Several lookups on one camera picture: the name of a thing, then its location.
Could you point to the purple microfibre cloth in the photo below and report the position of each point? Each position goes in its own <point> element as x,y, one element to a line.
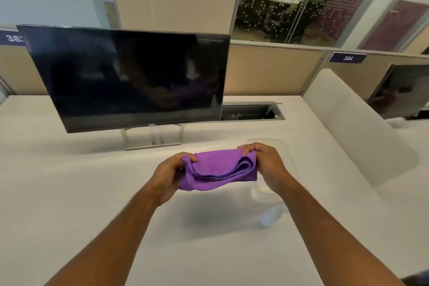
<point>218,170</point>

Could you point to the person's left forearm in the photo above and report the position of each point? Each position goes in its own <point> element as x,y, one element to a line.
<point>107,245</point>

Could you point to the black monitor with silver stand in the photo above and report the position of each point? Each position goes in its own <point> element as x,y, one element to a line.
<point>127,78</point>

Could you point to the person's blue jeans leg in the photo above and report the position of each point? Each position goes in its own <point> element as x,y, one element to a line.
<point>417,279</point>

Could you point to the blue number sign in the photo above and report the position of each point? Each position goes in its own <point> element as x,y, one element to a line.
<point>347,58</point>
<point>13,38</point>

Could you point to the clear plastic container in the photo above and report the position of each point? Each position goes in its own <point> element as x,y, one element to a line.
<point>288,161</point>

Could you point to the small white spray bottle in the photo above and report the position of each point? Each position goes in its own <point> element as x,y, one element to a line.
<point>269,217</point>

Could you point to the dotted glass wall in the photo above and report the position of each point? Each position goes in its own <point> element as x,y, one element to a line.
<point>301,4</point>

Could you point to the person's right hand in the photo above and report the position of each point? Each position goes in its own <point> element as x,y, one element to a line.
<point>269,168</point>

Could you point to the person's right forearm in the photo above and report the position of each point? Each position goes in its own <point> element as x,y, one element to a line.
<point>335,235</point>

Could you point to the beige partition panel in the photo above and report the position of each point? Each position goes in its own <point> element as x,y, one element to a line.
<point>268,68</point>
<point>362,74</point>

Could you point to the person's left hand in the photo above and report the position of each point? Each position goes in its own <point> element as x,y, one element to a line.
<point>166,178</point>

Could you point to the white desk divider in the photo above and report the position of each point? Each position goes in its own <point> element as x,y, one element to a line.
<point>2,96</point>
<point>358,121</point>

